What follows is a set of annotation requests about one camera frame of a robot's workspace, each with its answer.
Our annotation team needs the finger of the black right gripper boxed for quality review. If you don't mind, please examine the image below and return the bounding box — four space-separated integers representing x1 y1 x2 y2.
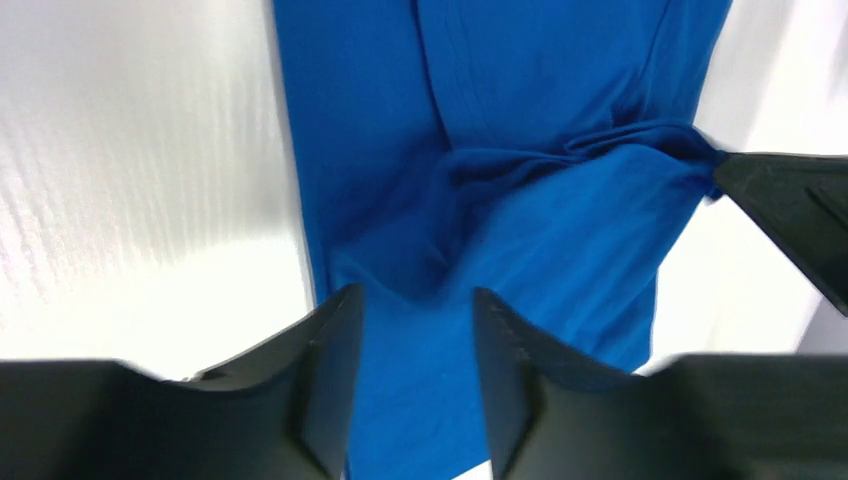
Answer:
713 153 847 314

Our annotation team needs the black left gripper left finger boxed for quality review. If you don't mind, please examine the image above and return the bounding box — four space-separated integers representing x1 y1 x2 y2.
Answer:
1 284 364 480

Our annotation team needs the blue printed t shirt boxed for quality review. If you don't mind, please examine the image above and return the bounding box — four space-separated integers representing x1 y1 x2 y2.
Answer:
274 1 730 479

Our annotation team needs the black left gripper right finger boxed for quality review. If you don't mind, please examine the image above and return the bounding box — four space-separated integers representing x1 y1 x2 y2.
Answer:
473 288 847 479

